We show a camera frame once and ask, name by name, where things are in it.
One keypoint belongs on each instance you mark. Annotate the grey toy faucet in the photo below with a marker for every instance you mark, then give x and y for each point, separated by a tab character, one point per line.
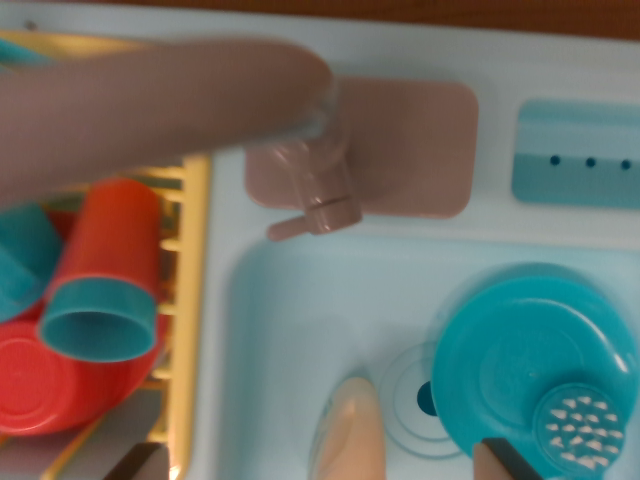
150	100

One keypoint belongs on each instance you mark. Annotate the red plastic cup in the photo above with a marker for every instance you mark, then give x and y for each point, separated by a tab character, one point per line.
110	235
30	385

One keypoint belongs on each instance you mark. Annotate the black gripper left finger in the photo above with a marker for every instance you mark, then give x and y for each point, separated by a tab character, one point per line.
147	465

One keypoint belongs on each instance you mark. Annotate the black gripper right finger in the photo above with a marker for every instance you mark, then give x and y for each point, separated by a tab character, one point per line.
500	465

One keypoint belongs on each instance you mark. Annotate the light blue toy sink unit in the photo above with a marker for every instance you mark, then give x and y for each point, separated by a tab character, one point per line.
400	240

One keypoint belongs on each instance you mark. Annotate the yellow plastic dish rack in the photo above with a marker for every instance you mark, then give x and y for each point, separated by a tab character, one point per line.
197	300

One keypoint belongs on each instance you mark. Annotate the teal plastic fork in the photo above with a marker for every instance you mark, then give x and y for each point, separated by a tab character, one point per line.
20	52

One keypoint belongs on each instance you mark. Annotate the teal plastic plate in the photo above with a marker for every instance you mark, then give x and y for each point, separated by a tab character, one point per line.
490	350

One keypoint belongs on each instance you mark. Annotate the beige detergent bottle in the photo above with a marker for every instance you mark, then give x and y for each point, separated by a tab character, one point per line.
350	430

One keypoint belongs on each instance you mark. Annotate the red plastic plate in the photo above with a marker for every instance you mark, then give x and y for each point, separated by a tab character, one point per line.
125	380

